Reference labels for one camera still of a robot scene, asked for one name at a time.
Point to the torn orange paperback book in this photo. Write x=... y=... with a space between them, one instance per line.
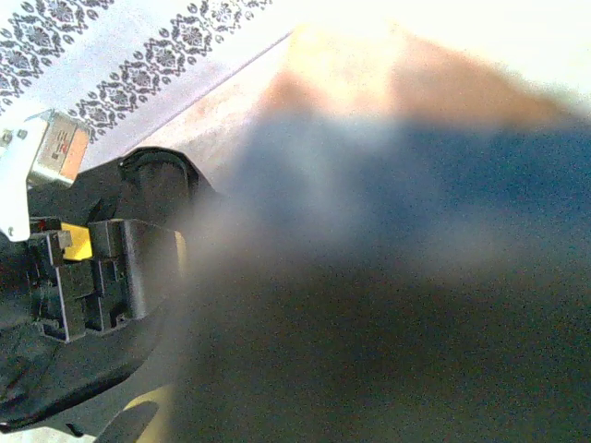
x=392 y=231

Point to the black backpack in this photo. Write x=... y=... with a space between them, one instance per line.
x=46 y=369

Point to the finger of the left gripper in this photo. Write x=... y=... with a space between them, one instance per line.
x=76 y=242

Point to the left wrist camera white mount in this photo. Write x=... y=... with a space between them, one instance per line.
x=18 y=184

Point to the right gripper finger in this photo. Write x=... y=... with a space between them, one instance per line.
x=134 y=424

